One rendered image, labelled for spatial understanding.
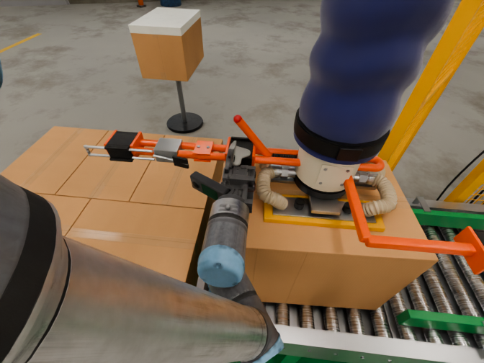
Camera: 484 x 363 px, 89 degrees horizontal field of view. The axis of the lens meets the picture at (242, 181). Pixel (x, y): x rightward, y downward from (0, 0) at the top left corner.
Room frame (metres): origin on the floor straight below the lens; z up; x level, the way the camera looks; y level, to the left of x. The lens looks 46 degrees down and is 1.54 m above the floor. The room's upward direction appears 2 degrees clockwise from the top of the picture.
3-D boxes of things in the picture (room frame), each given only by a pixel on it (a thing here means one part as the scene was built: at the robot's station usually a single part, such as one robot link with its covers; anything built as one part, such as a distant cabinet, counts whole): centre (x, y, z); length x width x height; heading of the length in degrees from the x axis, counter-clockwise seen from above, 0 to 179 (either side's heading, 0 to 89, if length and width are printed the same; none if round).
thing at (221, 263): (0.25, 0.03, 1.07); 0.12 x 0.09 x 0.10; 175
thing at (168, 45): (2.37, 0.66, 0.82); 0.60 x 0.40 x 0.40; 174
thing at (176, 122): (2.37, 0.66, 0.31); 0.40 x 0.40 x 0.62
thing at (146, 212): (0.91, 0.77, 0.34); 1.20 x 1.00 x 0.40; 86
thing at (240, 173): (0.42, 0.01, 1.07); 0.12 x 0.09 x 0.08; 175
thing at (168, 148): (0.57, 0.22, 1.07); 0.07 x 0.07 x 0.04; 86
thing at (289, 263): (0.52, -0.23, 0.75); 0.60 x 0.40 x 0.40; 88
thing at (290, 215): (0.45, -0.24, 0.97); 0.34 x 0.10 x 0.05; 86
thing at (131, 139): (0.59, 0.35, 1.07); 0.08 x 0.07 x 0.05; 86
